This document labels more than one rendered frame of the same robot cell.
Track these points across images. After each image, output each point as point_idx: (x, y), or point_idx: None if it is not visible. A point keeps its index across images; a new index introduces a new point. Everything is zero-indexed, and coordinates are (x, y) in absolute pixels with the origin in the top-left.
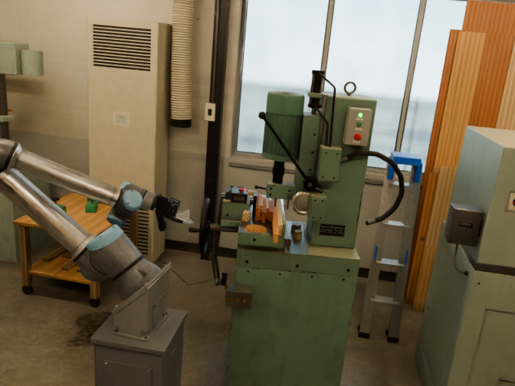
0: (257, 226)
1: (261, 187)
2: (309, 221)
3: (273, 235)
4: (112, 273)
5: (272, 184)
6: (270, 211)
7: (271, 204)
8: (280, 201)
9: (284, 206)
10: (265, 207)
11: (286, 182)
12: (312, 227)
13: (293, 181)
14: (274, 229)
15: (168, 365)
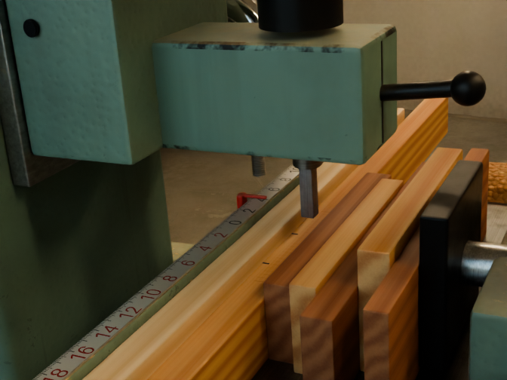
0: (497, 163)
1: (422, 81)
2: (96, 272)
3: (447, 100)
4: None
5: (354, 24)
6: (381, 173)
7: (316, 234)
8: (214, 246)
9: (246, 199)
10: (395, 197)
11: (218, 38)
12: (165, 201)
13: (130, 46)
14: (429, 109)
15: None
